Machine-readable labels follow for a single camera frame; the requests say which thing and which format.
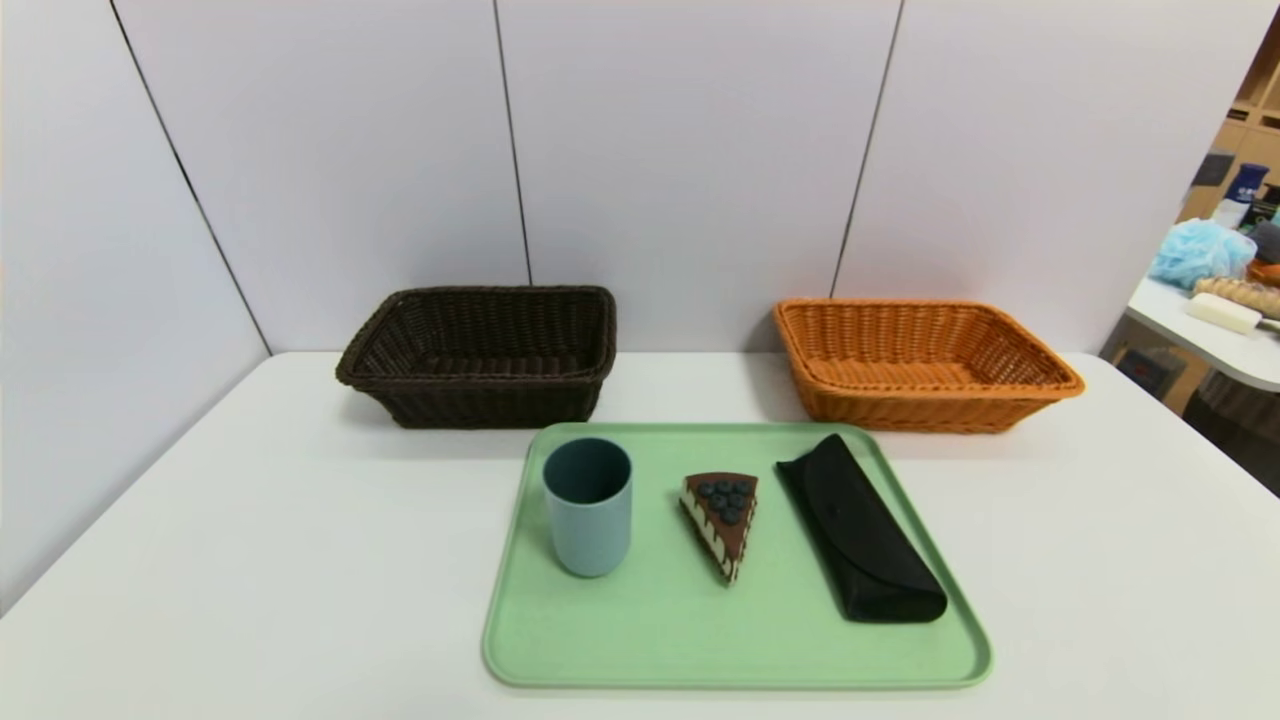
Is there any blue-grey plastic cup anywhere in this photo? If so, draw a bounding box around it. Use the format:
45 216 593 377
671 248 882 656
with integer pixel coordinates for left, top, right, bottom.
542 437 634 579

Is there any chocolate blueberry cake slice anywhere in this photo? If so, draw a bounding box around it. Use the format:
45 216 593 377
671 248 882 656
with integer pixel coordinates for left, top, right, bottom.
680 472 760 586

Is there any black glasses case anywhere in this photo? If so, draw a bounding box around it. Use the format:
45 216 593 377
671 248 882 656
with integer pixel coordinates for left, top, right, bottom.
775 432 949 625

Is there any dark brown wicker basket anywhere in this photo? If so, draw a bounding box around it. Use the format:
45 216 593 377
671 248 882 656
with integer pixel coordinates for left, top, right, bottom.
335 285 618 430

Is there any orange wicker basket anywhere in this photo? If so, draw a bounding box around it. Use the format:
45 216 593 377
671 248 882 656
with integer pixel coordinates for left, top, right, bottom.
772 298 1087 435

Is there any light green plastic tray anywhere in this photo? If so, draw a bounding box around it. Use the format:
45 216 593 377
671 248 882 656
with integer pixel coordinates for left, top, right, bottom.
481 421 994 691

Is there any cardboard box with dark print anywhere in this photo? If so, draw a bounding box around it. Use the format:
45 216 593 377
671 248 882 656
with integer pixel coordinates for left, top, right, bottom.
1113 343 1191 406

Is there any light blue bath sponge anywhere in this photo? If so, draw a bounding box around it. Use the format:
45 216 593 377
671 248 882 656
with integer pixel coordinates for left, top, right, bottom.
1148 218 1258 291

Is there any cream white bar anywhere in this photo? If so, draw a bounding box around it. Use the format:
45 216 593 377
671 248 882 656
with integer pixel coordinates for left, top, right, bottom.
1186 292 1266 335

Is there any white side table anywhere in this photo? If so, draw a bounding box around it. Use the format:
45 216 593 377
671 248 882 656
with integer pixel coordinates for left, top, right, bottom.
1125 275 1280 393

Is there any beige knobbly wooden brush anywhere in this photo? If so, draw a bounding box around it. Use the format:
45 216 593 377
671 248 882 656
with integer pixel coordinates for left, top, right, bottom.
1193 276 1280 319

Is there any dark brown seat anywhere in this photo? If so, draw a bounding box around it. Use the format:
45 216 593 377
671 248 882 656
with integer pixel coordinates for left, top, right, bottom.
1185 370 1280 496

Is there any blue and white bottle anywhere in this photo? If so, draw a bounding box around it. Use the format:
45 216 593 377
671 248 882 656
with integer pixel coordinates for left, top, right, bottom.
1213 162 1271 229

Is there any wooden shelf unit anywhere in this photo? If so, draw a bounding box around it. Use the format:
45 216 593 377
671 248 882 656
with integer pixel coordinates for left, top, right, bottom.
1180 10 1280 223

